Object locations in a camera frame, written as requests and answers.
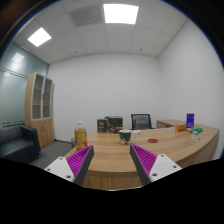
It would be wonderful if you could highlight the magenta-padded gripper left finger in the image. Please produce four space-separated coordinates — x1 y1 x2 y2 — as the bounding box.
44 144 95 187

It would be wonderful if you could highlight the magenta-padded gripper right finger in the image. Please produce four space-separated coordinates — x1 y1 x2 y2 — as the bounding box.
129 144 183 187

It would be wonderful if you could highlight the orange drink bottle white cap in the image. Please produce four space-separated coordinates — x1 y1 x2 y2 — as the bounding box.
74 120 88 153

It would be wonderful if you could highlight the orange carton box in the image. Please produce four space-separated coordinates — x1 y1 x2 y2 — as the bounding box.
174 123 187 133

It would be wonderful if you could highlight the wooden side cabinet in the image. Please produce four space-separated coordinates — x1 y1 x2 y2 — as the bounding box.
156 118 186 130

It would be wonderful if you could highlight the green and white mug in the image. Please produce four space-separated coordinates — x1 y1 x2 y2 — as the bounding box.
118 129 138 146

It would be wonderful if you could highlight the black mesh office chair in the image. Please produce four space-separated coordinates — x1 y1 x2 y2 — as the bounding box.
130 113 154 131

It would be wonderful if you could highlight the black leather sofa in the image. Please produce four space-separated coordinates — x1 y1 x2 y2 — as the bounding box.
0 124 42 164

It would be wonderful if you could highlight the purple upright box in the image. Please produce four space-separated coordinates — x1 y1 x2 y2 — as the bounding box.
185 113 195 130

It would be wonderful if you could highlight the dark box with gold print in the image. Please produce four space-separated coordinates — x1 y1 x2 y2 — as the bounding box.
96 118 108 135

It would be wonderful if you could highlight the dark brown box tan flap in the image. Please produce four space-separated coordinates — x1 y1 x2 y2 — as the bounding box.
106 123 124 135

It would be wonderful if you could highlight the wooden glass-door shelf cabinet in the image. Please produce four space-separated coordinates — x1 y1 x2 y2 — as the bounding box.
24 71 55 149

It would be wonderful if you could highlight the black carton box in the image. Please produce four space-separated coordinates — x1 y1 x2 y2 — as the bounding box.
104 115 124 126

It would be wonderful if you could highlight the square ceiling light panel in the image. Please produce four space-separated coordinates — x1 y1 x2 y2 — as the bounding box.
27 26 53 48
102 3 140 26

